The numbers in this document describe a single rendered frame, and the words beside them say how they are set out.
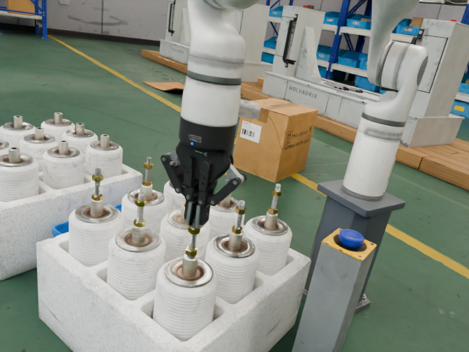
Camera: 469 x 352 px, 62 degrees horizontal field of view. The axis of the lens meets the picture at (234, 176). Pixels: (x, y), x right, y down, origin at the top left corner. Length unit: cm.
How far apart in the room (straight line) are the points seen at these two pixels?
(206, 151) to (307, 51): 287
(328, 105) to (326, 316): 233
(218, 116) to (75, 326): 49
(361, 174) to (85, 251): 58
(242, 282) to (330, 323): 16
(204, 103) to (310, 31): 297
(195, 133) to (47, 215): 59
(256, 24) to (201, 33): 351
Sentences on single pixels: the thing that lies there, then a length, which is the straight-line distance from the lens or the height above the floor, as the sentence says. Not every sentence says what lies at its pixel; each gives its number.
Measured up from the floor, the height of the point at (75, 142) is 24.
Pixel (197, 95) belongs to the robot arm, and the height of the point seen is 53.
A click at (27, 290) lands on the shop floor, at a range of 101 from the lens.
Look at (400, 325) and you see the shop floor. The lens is 110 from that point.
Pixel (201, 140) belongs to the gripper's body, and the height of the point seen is 48.
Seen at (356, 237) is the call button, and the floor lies 33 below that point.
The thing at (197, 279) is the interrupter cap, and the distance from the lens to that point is 61.
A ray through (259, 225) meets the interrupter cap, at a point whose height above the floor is 25.
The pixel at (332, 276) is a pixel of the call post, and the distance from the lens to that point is 67.
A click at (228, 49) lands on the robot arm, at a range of 48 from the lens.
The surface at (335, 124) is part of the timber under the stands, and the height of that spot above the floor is 7.
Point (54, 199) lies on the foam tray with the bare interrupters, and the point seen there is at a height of 17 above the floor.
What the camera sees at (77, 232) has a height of 23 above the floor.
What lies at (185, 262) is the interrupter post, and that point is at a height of 27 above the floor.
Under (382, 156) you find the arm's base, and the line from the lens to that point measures 88.
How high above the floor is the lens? 62
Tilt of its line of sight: 21 degrees down
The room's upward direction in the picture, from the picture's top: 9 degrees clockwise
